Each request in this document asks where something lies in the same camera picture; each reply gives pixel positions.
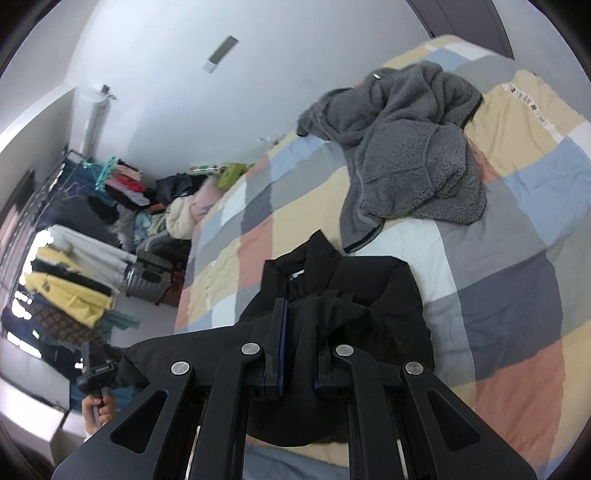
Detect green clip hanger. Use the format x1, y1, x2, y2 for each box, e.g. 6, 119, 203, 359
93, 158, 122, 191

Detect black puffer jacket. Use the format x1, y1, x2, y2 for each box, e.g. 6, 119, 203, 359
115, 231, 435, 448

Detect yellow hooded jacket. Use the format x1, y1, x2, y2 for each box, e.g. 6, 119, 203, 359
23, 271, 116, 329

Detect white hooded jacket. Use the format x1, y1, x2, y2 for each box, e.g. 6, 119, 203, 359
46, 224, 139, 288

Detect pink cloth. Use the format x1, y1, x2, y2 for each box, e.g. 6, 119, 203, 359
191, 180, 223, 223

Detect white air conditioner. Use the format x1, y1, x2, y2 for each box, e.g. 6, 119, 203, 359
76, 85, 114, 160

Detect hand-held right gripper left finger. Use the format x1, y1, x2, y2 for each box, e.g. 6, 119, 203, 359
53, 299, 289, 480

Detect dark grey hanging sweater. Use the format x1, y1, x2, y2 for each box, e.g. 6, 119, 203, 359
48, 194, 122, 246

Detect cream fluffy garment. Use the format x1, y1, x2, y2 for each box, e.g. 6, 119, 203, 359
164, 196, 195, 241

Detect grey suitcase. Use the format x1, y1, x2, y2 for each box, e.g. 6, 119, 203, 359
124, 251, 186, 306

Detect green plush item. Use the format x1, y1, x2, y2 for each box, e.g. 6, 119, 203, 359
217, 162, 254, 191

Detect patchwork bed blanket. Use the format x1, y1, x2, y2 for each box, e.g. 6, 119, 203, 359
174, 34, 591, 472

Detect teal hanging cloth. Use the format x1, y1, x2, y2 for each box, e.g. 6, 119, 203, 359
99, 310, 141, 331

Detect grey wall panel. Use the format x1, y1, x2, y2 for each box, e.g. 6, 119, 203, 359
202, 36, 241, 73

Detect grey door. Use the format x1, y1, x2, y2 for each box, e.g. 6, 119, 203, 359
406, 0, 517, 61

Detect grey fleece jacket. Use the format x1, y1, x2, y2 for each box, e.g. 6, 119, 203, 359
296, 62, 489, 254

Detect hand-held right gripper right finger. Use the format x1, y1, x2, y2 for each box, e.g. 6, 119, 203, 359
314, 344, 539, 480

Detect metal clothes rack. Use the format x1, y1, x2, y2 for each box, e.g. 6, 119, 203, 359
0, 148, 88, 278

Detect person's left hand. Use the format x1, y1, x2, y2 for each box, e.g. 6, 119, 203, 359
82, 392, 116, 432

